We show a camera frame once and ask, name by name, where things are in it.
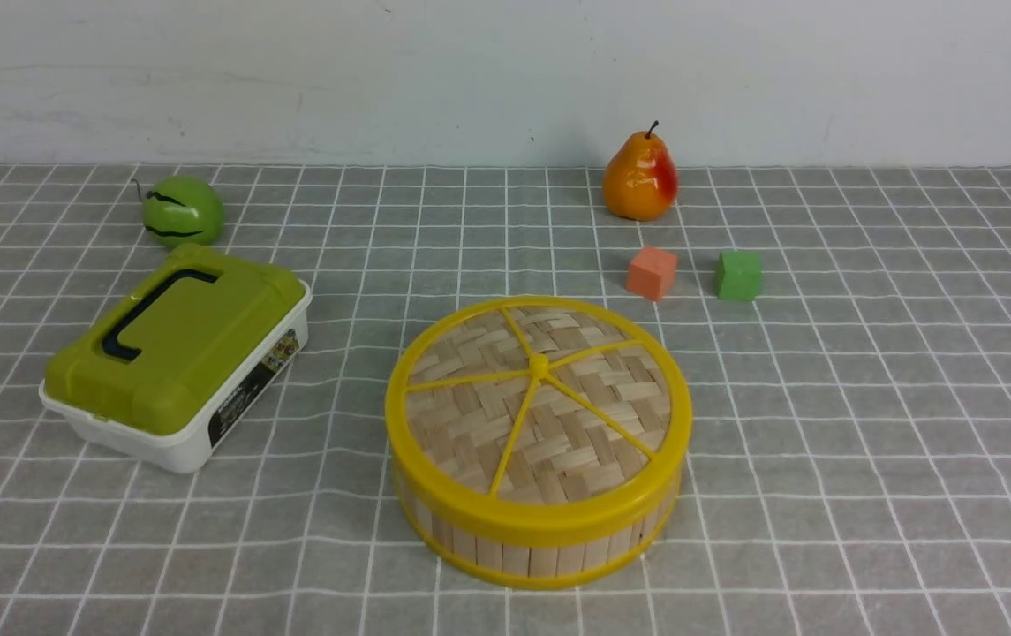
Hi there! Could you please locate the yellow woven bamboo steamer lid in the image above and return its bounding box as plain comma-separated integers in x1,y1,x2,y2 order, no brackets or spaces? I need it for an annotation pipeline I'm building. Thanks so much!
384,295,692,547

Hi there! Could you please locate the yellow bamboo steamer basket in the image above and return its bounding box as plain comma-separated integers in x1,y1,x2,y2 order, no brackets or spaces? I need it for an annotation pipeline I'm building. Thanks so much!
391,467,682,589

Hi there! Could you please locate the orange cube block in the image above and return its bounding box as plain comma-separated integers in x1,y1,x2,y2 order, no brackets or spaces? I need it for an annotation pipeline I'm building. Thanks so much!
625,245,678,303

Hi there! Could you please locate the orange toy pear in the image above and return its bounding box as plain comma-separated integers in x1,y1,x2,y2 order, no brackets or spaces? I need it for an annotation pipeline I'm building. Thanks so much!
602,121,680,222

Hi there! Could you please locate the green cube block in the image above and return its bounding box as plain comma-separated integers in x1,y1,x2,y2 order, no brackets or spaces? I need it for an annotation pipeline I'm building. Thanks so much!
714,250,763,302

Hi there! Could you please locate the green lidded white storage box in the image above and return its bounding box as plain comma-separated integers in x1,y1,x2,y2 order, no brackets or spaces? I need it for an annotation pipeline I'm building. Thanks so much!
38,243,312,473

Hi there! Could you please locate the green toy melon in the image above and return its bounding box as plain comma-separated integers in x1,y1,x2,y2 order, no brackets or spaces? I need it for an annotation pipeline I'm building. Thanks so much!
132,174,225,249

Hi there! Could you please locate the grey checkered tablecloth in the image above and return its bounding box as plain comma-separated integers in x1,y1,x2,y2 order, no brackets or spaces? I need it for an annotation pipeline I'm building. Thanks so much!
0,164,1011,635

